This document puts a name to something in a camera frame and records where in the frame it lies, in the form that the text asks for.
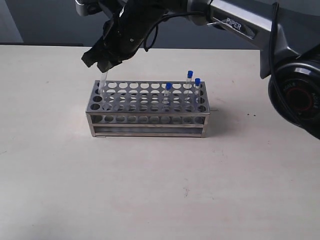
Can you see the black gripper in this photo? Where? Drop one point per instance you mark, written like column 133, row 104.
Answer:
column 129, row 29

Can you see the blue-capped tube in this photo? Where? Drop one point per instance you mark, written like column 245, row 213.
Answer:
column 166, row 97
column 102, row 82
column 188, row 82

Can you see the blue-capped tube edge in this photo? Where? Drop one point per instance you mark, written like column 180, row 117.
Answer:
column 197, row 91

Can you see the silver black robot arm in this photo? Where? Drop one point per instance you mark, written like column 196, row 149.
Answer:
column 288, row 41

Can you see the stainless steel test tube rack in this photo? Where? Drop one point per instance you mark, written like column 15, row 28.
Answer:
column 136, row 109

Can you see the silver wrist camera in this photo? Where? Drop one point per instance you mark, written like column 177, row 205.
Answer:
column 87, row 7

